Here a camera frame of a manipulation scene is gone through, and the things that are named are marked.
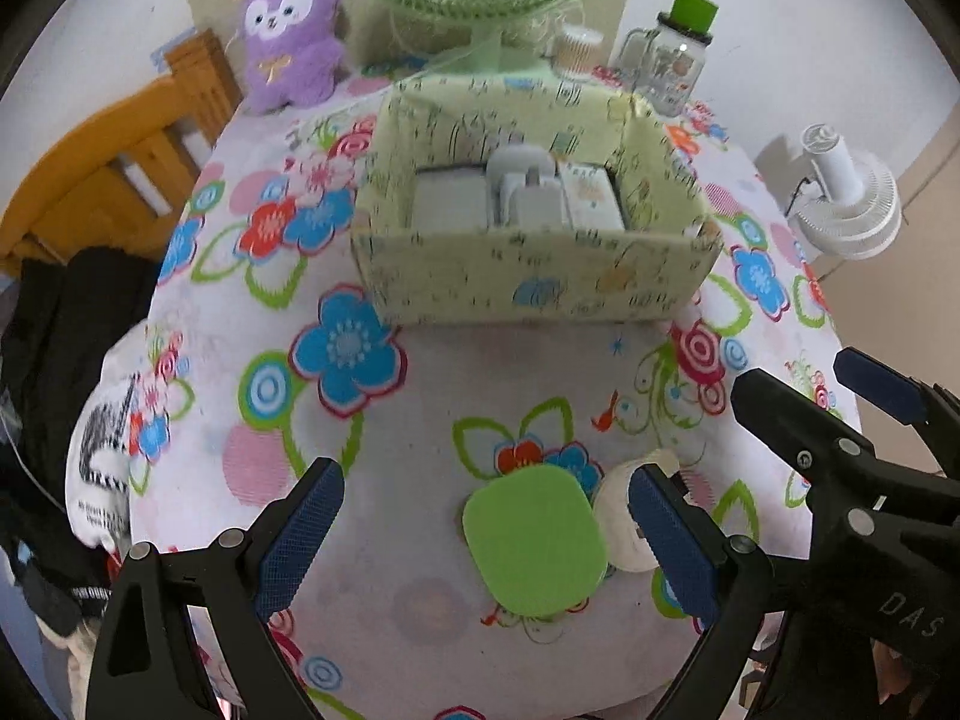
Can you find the wooden chair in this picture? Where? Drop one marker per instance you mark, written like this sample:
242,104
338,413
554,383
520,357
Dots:
97,157

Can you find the purple plush toy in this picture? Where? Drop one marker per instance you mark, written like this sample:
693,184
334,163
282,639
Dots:
289,37

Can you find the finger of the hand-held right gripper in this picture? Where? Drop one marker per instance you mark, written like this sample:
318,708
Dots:
787,416
877,384

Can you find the beige door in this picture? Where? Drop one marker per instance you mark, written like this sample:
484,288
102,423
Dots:
930,255

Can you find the yellow printed storage box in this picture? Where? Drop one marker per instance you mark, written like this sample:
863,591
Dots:
525,277

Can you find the black clothing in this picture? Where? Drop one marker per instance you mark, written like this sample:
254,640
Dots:
67,360

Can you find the printed cartoon packet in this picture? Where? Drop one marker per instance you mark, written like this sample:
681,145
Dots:
592,195

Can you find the green rounded case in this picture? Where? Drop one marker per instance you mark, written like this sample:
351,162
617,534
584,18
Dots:
532,540

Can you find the grey oval case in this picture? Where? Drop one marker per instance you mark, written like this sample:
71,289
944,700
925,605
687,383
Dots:
517,159

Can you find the white charger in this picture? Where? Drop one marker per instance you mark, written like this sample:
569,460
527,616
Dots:
532,202

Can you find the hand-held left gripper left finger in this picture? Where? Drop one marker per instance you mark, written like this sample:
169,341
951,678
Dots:
300,532

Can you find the person's right hand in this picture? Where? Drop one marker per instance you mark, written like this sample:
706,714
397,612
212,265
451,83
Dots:
892,671

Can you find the clear cotton swab container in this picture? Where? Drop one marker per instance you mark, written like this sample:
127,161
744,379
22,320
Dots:
576,52

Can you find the floral tablecloth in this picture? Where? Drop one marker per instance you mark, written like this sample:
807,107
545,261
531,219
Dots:
465,382

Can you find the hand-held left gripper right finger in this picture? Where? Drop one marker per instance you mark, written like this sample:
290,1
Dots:
671,540

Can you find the white bear shaped case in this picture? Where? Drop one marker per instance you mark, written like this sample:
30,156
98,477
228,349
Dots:
619,521

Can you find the white circulator fan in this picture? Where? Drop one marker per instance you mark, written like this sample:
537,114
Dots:
847,195

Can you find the white printed bag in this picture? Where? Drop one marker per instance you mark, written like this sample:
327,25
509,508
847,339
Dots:
101,457

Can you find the glass jar mug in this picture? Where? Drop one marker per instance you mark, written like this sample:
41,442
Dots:
664,67

